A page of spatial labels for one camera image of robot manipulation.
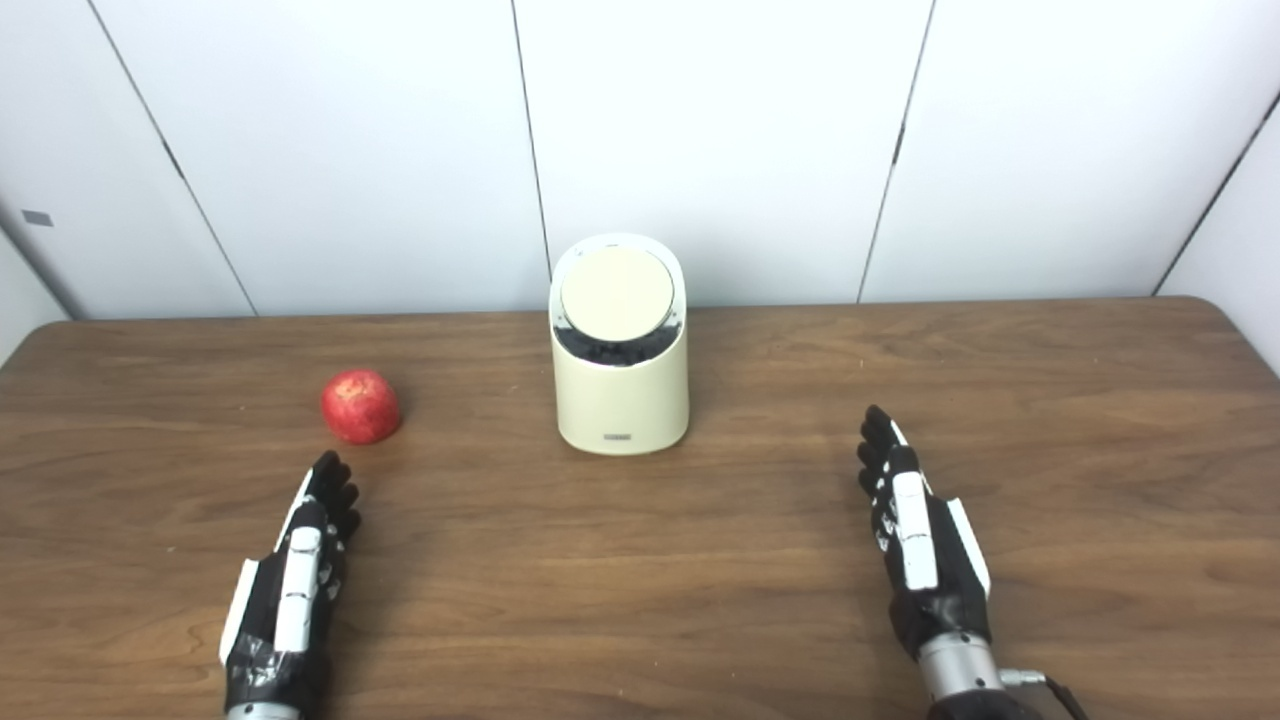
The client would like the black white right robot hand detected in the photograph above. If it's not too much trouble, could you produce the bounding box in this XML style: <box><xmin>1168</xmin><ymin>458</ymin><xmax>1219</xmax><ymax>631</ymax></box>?
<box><xmin>856</xmin><ymin>404</ymin><xmax>993</xmax><ymax>663</ymax></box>

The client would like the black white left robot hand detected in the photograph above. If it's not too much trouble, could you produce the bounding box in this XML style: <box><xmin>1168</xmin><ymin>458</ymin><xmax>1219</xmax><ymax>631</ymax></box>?
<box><xmin>219</xmin><ymin>450</ymin><xmax>363</xmax><ymax>714</ymax></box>

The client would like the red apple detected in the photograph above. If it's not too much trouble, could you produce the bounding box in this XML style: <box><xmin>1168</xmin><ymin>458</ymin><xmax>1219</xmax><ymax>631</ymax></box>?
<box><xmin>320</xmin><ymin>369</ymin><xmax>403</xmax><ymax>446</ymax></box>

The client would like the cream-colored round bin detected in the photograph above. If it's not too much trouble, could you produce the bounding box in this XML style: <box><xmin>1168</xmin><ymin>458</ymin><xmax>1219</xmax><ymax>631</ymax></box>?
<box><xmin>549</xmin><ymin>233</ymin><xmax>691</xmax><ymax>457</ymax></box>

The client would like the cream round bin lid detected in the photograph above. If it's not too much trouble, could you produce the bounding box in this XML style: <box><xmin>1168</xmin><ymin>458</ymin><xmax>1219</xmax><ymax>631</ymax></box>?
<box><xmin>559</xmin><ymin>246</ymin><xmax>676</xmax><ymax>344</ymax></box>

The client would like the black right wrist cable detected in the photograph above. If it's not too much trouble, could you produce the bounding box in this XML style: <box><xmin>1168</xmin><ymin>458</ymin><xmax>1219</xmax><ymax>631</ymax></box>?
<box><xmin>1000</xmin><ymin>668</ymin><xmax>1091</xmax><ymax>720</ymax></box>

